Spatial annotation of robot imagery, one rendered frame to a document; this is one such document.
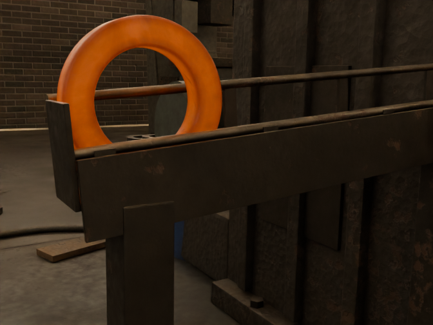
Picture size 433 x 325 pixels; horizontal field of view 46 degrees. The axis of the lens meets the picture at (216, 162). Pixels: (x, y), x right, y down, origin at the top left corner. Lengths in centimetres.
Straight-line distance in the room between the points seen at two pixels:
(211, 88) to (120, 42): 12
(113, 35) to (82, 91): 7
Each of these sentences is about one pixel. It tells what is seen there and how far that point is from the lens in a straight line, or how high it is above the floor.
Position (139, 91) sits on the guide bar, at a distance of 62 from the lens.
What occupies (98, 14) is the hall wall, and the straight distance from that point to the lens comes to 699.
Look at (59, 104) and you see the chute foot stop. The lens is 52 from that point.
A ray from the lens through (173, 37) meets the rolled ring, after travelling 57.
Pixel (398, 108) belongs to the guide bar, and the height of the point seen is 66.
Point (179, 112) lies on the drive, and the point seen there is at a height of 56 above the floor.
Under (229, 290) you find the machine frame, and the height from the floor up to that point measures 7.
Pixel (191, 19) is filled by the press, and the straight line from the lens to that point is 517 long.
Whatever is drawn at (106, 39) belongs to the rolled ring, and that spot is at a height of 74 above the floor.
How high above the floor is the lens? 70
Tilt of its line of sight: 10 degrees down
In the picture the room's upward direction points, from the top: 1 degrees clockwise
